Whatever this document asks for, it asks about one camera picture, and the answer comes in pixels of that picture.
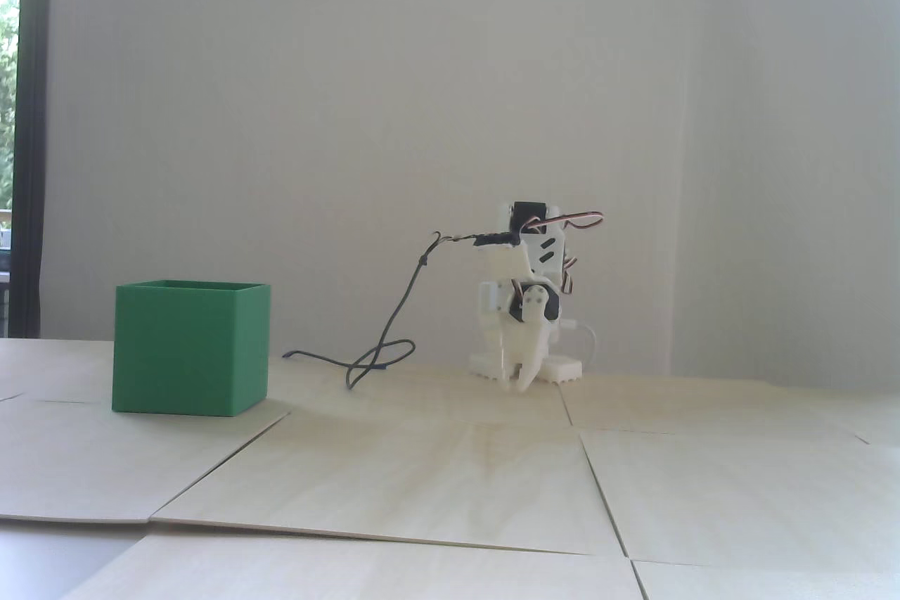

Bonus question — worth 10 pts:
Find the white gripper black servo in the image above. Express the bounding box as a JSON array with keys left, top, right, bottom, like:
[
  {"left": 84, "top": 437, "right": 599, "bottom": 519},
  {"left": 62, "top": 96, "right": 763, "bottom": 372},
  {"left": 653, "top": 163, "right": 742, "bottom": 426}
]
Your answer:
[{"left": 478, "top": 279, "right": 563, "bottom": 394}]

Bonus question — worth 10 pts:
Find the white robot arm with base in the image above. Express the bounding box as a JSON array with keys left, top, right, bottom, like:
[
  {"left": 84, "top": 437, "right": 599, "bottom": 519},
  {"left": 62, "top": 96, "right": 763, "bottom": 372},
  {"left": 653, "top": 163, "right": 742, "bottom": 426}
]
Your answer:
[{"left": 470, "top": 201, "right": 584, "bottom": 386}]

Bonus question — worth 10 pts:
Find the green open box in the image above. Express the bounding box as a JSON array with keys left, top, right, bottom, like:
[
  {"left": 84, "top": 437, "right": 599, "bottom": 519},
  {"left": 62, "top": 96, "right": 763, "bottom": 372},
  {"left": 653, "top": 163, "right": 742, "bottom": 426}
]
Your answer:
[{"left": 112, "top": 279, "right": 272, "bottom": 418}]

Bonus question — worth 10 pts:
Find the white paper backdrop sheet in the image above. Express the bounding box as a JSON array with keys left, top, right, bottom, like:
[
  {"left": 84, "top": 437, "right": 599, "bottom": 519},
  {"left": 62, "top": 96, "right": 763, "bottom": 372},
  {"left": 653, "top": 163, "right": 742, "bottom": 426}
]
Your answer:
[{"left": 42, "top": 0, "right": 693, "bottom": 376}]

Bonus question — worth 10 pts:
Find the white power cable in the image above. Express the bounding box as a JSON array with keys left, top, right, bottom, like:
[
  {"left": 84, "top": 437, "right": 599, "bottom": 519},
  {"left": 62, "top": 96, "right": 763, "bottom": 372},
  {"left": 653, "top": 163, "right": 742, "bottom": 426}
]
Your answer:
[{"left": 561, "top": 320, "right": 599, "bottom": 373}]

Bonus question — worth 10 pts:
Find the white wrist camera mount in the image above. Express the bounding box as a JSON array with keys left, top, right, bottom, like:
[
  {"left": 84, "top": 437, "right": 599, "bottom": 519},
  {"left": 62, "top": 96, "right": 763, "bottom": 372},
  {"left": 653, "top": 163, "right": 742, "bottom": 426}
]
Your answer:
[{"left": 472, "top": 229, "right": 532, "bottom": 288}]

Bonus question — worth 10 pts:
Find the black camera cable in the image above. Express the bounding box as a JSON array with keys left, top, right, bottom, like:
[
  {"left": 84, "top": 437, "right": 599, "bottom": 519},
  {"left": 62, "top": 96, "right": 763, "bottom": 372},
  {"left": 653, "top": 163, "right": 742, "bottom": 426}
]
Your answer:
[{"left": 283, "top": 231, "right": 487, "bottom": 391}]

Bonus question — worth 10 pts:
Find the red white servo wire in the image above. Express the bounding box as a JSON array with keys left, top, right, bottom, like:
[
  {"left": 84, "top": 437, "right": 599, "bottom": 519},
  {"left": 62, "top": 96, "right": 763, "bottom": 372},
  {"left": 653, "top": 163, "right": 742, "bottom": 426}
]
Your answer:
[{"left": 524, "top": 210, "right": 604, "bottom": 233}]

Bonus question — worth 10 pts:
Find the dark window frame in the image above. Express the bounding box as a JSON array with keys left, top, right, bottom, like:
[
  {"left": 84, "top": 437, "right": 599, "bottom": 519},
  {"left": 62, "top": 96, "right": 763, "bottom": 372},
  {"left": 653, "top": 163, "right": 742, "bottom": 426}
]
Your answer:
[{"left": 8, "top": 0, "right": 54, "bottom": 339}]

